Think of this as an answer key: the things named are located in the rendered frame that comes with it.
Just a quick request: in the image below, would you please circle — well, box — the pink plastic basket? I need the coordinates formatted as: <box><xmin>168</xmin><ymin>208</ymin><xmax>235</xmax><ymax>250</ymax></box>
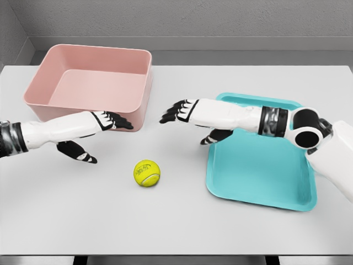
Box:
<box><xmin>23</xmin><ymin>44</ymin><xmax>153</xmax><ymax>133</ymax></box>

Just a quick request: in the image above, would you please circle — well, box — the blue plastic tray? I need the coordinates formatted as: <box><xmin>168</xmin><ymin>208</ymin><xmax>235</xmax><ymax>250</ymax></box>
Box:
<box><xmin>206</xmin><ymin>92</ymin><xmax>318</xmax><ymax>213</ymax></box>

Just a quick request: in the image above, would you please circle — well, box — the yellow tennis ball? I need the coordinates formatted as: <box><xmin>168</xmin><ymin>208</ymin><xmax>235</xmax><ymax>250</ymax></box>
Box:
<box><xmin>133</xmin><ymin>159</ymin><xmax>161</xmax><ymax>188</ymax></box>

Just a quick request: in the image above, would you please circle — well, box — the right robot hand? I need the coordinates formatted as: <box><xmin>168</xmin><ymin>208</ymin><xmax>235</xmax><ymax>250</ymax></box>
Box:
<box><xmin>159</xmin><ymin>99</ymin><xmax>235</xmax><ymax>146</ymax></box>

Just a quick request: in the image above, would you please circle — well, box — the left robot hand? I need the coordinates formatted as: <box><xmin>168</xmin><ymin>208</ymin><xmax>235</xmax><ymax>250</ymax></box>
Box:
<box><xmin>56</xmin><ymin>110</ymin><xmax>134</xmax><ymax>165</ymax></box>

